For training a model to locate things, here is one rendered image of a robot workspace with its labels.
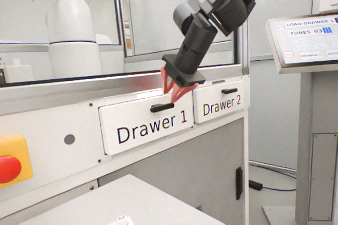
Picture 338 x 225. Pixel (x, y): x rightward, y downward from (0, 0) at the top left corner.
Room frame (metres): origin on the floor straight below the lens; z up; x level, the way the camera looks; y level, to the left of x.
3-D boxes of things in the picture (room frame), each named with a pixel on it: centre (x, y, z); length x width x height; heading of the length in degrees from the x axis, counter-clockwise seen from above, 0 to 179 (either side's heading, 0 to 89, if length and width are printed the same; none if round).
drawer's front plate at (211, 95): (0.78, -0.19, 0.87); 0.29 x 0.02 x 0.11; 133
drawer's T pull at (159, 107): (0.55, 0.02, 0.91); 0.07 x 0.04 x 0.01; 133
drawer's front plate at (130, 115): (0.57, 0.04, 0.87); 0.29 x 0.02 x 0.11; 133
